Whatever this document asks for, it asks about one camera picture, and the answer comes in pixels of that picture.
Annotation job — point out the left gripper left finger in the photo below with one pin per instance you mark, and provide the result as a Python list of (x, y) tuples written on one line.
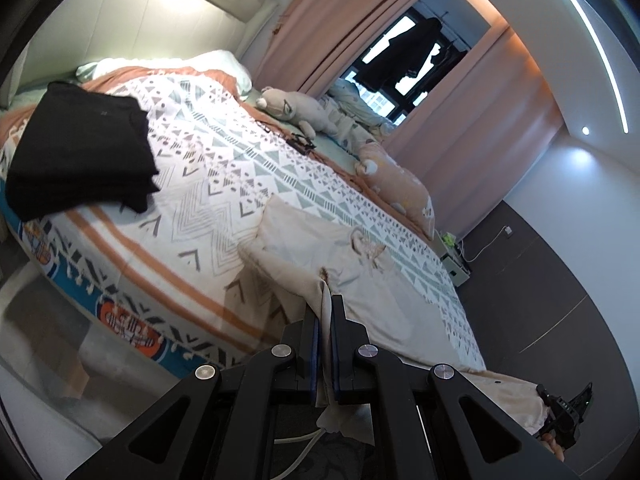
[(215, 424)]

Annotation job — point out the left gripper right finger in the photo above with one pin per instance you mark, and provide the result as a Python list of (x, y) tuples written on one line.
[(430, 424)]

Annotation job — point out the beige large jacket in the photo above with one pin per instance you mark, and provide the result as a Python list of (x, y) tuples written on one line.
[(305, 260)]

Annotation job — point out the person's right hand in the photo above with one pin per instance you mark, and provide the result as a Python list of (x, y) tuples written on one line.
[(547, 440)]

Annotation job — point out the patterned white bed blanket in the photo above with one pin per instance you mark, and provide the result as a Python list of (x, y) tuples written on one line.
[(171, 281)]

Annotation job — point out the cream bedside drawer cabinet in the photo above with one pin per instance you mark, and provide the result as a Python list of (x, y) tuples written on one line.
[(450, 258)]

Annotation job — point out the orange cartoon pillow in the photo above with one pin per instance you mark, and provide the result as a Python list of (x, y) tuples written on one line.
[(397, 187)]

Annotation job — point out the pink curtain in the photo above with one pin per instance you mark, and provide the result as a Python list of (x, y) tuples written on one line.
[(465, 106)]

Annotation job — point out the beige plush toy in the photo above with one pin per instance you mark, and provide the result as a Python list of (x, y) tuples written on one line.
[(298, 109)]

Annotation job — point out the black folded garment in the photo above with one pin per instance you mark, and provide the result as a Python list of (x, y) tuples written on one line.
[(79, 148)]

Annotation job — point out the white pillow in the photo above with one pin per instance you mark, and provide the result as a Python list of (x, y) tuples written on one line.
[(213, 60)]

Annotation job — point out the black hanging shirt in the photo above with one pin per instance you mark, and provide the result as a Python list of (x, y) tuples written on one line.
[(404, 56)]

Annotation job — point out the cream padded headboard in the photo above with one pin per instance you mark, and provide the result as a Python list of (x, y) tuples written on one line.
[(82, 31)]

